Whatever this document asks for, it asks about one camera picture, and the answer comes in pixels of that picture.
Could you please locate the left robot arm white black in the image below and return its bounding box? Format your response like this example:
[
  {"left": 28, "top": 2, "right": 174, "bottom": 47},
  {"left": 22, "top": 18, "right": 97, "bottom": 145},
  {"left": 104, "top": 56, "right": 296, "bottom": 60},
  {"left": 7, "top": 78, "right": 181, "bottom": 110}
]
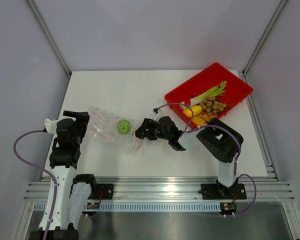
[{"left": 29, "top": 110, "right": 98, "bottom": 240}]

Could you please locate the white slotted cable duct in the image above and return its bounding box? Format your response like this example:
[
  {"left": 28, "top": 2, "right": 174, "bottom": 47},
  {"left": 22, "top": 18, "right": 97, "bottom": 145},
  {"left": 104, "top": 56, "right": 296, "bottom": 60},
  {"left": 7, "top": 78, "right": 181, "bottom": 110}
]
[{"left": 34, "top": 201, "right": 222, "bottom": 213}]

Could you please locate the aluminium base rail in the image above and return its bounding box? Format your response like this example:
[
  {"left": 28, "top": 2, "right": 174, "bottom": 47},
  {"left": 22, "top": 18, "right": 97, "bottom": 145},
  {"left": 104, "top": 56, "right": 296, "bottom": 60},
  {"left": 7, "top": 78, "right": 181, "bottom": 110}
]
[{"left": 23, "top": 176, "right": 295, "bottom": 201}]

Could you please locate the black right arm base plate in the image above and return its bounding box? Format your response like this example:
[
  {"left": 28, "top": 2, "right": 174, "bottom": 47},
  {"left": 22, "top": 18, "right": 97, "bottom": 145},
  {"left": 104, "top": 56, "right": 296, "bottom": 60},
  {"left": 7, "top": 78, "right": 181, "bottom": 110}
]
[{"left": 198, "top": 183, "right": 247, "bottom": 200}]

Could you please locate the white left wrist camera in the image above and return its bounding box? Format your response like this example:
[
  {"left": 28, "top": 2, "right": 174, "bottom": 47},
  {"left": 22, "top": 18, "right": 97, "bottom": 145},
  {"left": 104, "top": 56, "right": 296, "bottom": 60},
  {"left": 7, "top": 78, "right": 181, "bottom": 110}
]
[{"left": 44, "top": 118, "right": 58, "bottom": 135}]

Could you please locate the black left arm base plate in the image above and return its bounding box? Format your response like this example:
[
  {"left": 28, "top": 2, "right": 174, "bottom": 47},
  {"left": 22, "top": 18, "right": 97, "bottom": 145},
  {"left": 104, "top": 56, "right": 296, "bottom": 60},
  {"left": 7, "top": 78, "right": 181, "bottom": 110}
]
[{"left": 88, "top": 183, "right": 114, "bottom": 200}]

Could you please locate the aluminium frame post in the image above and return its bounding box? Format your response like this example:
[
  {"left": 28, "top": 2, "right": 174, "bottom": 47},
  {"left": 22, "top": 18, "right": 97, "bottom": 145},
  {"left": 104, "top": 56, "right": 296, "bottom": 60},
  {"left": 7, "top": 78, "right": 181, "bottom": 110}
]
[
  {"left": 242, "top": 0, "right": 290, "bottom": 77},
  {"left": 25, "top": 0, "right": 72, "bottom": 79}
]

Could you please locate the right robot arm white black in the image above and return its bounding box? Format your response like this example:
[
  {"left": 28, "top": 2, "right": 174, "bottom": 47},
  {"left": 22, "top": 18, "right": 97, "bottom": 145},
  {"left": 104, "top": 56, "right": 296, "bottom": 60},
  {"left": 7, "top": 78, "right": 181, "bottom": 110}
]
[{"left": 134, "top": 116, "right": 244, "bottom": 200}]

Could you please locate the red fake chili pepper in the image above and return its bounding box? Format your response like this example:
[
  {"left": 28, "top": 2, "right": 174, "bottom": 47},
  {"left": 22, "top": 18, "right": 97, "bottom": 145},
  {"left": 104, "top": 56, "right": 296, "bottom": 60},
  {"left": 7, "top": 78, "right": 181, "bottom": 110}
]
[{"left": 184, "top": 98, "right": 191, "bottom": 106}]

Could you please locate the green fake lime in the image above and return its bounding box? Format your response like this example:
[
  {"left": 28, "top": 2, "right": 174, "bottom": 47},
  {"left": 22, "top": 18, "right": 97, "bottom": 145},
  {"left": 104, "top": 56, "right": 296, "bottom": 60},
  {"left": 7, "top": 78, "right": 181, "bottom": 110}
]
[{"left": 116, "top": 119, "right": 131, "bottom": 135}]

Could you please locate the aluminium frame post right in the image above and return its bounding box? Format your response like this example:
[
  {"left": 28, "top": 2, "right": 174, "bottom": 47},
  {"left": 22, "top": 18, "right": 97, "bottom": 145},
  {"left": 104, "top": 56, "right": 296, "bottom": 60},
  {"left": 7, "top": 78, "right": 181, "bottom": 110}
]
[{"left": 242, "top": 0, "right": 290, "bottom": 77}]

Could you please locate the clear zip top bag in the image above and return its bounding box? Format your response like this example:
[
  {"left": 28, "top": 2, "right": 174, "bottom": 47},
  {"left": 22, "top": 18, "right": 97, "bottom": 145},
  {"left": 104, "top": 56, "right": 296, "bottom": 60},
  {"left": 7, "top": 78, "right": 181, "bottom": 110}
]
[{"left": 87, "top": 106, "right": 143, "bottom": 152}]

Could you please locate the yellow fake mango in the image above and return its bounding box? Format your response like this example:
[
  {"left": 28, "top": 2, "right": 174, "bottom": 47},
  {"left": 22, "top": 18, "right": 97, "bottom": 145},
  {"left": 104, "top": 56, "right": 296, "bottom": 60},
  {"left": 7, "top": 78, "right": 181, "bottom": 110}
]
[{"left": 182, "top": 105, "right": 203, "bottom": 118}]

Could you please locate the orange fake tangerine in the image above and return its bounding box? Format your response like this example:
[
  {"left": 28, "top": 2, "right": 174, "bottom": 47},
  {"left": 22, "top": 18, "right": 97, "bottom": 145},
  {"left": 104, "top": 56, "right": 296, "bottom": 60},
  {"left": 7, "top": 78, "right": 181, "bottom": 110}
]
[{"left": 192, "top": 116, "right": 206, "bottom": 127}]

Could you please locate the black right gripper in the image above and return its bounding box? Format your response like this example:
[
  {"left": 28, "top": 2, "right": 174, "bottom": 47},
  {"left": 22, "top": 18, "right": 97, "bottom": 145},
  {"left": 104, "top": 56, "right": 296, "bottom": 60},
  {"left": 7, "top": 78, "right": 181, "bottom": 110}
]
[{"left": 132, "top": 118, "right": 171, "bottom": 141}]

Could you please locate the fake brown grape bunch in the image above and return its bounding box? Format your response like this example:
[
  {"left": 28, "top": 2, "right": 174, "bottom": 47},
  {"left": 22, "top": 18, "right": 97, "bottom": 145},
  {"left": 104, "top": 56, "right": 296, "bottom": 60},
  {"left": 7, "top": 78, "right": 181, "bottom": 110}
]
[{"left": 199, "top": 96, "right": 229, "bottom": 116}]

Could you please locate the red plastic tray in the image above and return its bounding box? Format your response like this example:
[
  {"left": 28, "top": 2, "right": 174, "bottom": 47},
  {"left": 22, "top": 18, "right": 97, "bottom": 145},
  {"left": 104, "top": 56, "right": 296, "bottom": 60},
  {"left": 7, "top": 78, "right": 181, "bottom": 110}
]
[{"left": 164, "top": 62, "right": 253, "bottom": 123}]

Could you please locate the aluminium frame post left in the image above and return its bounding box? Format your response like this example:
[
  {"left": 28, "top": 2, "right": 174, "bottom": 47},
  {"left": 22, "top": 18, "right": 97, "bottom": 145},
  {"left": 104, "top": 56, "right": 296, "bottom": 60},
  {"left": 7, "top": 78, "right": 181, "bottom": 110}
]
[{"left": 25, "top": 0, "right": 72, "bottom": 79}]

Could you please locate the fake green onion stalk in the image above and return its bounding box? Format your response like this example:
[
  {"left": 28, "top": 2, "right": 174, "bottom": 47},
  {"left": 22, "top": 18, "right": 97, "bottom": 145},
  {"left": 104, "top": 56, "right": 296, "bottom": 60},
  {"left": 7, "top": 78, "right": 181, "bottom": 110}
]
[{"left": 180, "top": 80, "right": 227, "bottom": 110}]

